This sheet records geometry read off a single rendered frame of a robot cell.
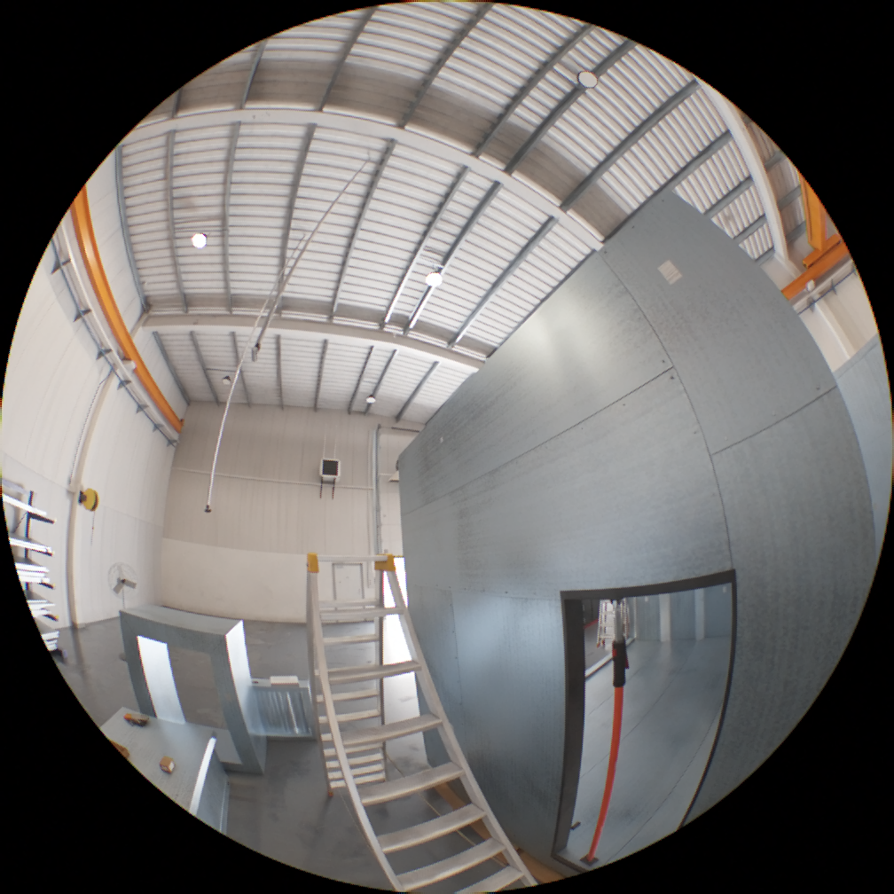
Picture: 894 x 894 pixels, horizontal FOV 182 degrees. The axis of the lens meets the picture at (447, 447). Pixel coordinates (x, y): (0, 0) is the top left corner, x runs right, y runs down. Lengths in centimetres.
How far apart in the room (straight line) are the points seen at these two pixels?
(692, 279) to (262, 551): 1076
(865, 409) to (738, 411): 396
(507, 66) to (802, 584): 639
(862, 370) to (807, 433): 395
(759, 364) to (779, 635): 61
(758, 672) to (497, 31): 672
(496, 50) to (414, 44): 125
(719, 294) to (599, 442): 58
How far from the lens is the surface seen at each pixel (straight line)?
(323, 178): 613
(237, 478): 1106
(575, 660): 113
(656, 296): 95
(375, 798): 112
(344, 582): 1043
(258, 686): 366
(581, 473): 93
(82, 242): 679
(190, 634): 291
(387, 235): 651
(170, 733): 307
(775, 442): 77
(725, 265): 94
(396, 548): 1078
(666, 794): 247
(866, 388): 467
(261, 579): 1052
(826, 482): 79
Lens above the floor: 230
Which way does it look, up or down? 22 degrees up
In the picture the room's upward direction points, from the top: 5 degrees counter-clockwise
